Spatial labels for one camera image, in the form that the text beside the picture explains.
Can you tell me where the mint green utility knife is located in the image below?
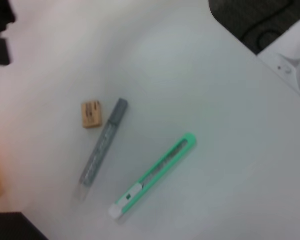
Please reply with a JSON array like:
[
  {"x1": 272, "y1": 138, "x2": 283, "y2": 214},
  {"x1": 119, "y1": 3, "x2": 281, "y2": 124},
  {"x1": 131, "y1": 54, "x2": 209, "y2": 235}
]
[{"x1": 107, "y1": 132, "x2": 197, "y2": 220}]

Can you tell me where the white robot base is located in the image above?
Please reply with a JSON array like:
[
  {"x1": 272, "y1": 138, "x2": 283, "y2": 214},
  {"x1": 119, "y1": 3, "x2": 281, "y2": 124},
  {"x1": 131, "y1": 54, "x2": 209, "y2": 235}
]
[{"x1": 257, "y1": 11, "x2": 300, "y2": 105}]

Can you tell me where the beige eraser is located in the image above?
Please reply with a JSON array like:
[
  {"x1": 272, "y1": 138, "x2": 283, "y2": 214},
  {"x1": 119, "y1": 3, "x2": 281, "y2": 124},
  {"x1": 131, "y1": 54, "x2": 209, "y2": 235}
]
[{"x1": 81, "y1": 99, "x2": 103, "y2": 130}]

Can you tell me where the grey marker pen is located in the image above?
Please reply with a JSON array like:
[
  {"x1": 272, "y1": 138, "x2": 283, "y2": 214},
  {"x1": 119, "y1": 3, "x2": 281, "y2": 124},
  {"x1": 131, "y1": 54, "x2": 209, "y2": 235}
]
[{"x1": 76, "y1": 97, "x2": 129, "y2": 201}]

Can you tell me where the black mesh pen holder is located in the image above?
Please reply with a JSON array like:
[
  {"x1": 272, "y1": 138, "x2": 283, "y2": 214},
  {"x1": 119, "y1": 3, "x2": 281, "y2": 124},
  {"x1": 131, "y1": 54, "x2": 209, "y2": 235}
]
[{"x1": 0, "y1": 211, "x2": 50, "y2": 240}]

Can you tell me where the black floor cable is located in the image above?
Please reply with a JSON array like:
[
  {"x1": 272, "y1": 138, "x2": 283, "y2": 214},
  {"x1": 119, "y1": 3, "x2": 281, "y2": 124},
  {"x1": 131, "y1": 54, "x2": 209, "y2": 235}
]
[{"x1": 241, "y1": 0, "x2": 296, "y2": 52}]

